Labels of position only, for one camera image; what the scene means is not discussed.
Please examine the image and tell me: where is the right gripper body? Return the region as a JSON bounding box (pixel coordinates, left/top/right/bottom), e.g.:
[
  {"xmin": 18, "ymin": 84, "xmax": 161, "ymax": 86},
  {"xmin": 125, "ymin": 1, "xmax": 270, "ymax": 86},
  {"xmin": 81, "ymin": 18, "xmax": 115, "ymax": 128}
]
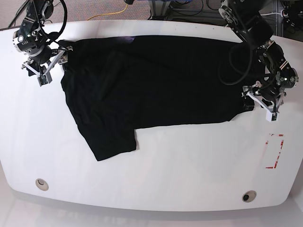
[{"xmin": 21, "ymin": 46, "xmax": 72, "ymax": 76}]

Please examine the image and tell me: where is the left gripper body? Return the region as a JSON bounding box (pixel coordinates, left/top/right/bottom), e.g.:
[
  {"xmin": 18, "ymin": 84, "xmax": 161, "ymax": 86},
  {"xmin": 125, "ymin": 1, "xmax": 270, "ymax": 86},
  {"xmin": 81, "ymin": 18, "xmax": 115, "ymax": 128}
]
[{"xmin": 242, "ymin": 81, "xmax": 286, "ymax": 114}]

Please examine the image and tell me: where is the black t-shirt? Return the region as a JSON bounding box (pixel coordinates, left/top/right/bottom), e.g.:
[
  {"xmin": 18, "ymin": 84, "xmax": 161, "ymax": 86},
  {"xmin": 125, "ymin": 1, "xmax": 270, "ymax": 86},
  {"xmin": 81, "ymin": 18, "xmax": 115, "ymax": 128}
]
[{"xmin": 61, "ymin": 35, "xmax": 265, "ymax": 161}]

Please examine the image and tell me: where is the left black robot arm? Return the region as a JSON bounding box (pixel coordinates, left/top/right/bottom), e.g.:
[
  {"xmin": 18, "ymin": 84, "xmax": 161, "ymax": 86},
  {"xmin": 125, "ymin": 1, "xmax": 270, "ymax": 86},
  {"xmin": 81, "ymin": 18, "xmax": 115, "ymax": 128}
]
[{"xmin": 218, "ymin": 0, "xmax": 299, "ymax": 121}]

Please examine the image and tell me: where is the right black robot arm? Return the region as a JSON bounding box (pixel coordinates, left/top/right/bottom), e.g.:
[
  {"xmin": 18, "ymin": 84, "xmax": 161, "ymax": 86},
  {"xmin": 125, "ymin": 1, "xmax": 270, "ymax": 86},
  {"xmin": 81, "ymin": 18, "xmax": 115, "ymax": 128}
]
[{"xmin": 12, "ymin": 0, "xmax": 72, "ymax": 86}]

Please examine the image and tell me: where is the red tape rectangle marker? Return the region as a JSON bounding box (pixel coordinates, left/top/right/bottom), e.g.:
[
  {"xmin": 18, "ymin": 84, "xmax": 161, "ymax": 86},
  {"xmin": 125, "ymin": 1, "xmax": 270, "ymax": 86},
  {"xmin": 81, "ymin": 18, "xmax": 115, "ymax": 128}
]
[{"xmin": 262, "ymin": 134, "xmax": 285, "ymax": 169}]

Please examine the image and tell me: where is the right table grommet hole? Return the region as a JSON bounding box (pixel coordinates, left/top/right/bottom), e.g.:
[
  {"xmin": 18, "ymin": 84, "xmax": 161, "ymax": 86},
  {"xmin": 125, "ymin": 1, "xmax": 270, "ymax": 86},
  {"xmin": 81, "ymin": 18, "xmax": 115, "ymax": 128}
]
[{"xmin": 242, "ymin": 191, "xmax": 257, "ymax": 203}]

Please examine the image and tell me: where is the table grommet hole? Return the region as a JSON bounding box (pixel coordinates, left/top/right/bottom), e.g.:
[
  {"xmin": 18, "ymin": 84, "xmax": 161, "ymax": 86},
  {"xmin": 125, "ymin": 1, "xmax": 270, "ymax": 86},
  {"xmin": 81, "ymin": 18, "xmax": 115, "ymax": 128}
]
[
  {"xmin": 242, "ymin": 191, "xmax": 257, "ymax": 203},
  {"xmin": 35, "ymin": 179, "xmax": 49, "ymax": 191}
]

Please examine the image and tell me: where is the left table grommet hole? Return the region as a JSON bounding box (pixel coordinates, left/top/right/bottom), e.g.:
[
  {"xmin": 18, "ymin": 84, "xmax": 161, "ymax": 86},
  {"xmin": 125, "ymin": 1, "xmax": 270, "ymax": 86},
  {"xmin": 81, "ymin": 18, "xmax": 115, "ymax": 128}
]
[{"xmin": 35, "ymin": 179, "xmax": 49, "ymax": 191}]

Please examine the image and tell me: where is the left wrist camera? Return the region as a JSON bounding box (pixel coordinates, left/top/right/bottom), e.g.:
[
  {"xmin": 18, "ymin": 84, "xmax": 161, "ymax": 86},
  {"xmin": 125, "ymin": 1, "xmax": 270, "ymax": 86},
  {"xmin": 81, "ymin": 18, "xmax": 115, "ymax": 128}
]
[{"xmin": 266, "ymin": 110, "xmax": 280, "ymax": 122}]

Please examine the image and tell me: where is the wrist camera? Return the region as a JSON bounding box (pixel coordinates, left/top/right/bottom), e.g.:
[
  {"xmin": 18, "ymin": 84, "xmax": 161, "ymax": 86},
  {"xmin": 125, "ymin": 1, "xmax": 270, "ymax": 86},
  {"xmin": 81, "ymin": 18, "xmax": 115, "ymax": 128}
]
[
  {"xmin": 37, "ymin": 73, "xmax": 52, "ymax": 86},
  {"xmin": 266, "ymin": 110, "xmax": 280, "ymax": 122}
]

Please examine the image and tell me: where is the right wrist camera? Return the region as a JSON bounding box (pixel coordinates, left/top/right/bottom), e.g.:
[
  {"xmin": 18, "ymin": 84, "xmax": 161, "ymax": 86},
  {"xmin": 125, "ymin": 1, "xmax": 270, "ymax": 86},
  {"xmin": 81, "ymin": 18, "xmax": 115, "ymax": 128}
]
[{"xmin": 37, "ymin": 73, "xmax": 52, "ymax": 86}]

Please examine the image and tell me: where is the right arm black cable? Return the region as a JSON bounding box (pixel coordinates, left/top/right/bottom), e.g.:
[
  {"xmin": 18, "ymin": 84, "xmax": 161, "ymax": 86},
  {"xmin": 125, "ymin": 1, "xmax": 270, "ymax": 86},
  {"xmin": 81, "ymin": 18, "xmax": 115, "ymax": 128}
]
[{"xmin": 40, "ymin": 0, "xmax": 68, "ymax": 50}]

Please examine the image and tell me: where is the black cable loop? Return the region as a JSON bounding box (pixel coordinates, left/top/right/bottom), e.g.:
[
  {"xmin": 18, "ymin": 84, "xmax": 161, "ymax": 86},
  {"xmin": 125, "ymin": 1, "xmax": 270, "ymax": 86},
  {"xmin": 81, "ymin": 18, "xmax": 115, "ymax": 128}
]
[{"xmin": 219, "ymin": 23, "xmax": 268, "ymax": 86}]

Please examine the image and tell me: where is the yellow cable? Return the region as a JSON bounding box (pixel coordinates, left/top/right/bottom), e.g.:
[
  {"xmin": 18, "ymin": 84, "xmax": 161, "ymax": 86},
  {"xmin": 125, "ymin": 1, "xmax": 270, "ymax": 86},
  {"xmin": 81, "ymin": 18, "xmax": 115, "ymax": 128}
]
[{"xmin": 87, "ymin": 2, "xmax": 131, "ymax": 21}]

